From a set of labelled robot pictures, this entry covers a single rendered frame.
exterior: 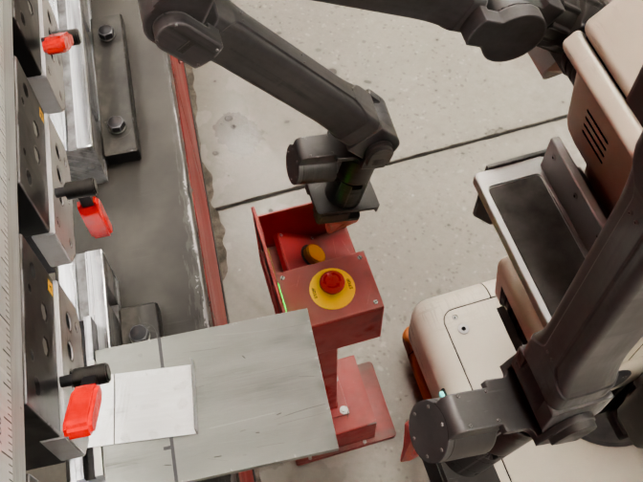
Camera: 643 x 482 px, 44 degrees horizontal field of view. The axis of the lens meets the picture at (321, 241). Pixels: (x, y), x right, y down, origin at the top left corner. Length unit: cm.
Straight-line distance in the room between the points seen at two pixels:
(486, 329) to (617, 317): 125
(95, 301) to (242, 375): 23
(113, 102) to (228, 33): 53
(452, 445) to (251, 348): 34
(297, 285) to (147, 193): 27
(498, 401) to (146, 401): 43
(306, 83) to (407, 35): 174
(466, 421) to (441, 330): 107
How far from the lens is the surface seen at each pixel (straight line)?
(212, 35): 81
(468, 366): 176
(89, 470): 98
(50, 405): 69
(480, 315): 182
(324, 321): 123
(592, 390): 69
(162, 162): 129
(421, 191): 229
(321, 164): 110
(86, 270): 111
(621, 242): 51
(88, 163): 125
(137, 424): 97
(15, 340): 64
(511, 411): 75
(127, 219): 125
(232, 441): 95
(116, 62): 140
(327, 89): 97
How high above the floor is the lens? 190
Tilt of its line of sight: 60 degrees down
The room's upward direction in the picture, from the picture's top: 2 degrees counter-clockwise
